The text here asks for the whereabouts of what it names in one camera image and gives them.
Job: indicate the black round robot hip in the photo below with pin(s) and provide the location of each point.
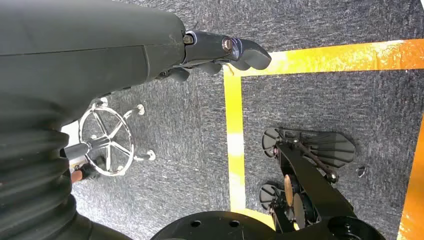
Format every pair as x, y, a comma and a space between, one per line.
215, 230

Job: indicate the chrome stool with black seat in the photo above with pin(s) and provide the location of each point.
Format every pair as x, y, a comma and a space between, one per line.
106, 141

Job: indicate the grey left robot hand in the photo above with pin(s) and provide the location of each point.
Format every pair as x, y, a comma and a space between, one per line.
82, 49

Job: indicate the black robot foot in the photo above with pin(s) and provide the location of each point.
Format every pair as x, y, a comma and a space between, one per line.
331, 149
266, 195

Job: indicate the black robot leg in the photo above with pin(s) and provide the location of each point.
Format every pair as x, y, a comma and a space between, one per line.
314, 188

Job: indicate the person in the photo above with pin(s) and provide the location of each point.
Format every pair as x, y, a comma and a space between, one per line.
89, 170

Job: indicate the white edged wooden board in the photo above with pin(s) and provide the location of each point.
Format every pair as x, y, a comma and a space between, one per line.
71, 132

